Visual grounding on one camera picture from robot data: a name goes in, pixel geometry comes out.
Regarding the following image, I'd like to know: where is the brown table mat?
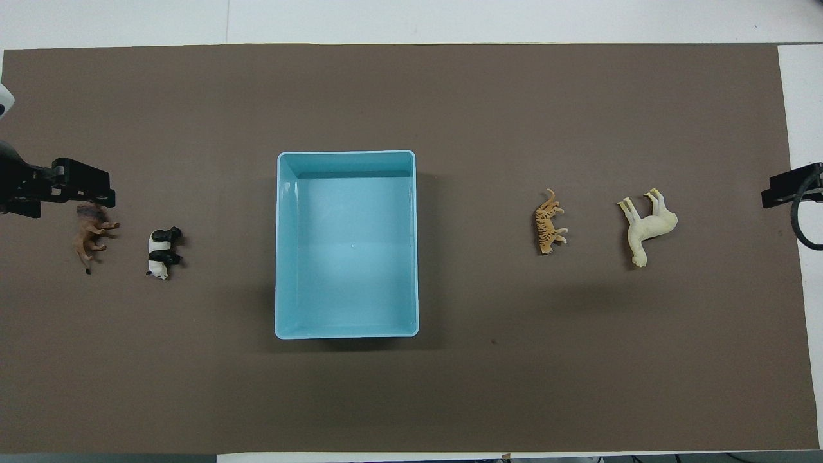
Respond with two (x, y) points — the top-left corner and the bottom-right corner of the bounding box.
(0, 43), (820, 455)

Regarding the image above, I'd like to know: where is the light blue storage box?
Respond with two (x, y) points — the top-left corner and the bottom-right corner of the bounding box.
(275, 150), (420, 340)

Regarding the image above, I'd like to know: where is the black and white panda toy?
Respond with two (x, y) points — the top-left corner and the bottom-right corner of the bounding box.
(145, 226), (184, 280)

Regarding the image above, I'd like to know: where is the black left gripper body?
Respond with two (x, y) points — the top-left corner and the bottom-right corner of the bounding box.
(0, 139), (65, 219)

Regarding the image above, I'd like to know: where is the orange striped tiger toy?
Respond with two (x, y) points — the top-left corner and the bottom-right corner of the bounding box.
(534, 188), (569, 255)

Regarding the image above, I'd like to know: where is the cream horse toy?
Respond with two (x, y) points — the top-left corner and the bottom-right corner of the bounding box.
(617, 188), (679, 268)

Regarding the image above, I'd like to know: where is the brown lion toy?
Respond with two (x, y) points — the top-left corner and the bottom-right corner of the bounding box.
(74, 203), (121, 275)

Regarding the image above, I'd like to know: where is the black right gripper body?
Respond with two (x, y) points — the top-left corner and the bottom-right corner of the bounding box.
(796, 162), (823, 196)

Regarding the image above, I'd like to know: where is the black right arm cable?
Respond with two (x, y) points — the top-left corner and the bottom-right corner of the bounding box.
(790, 172), (823, 251)

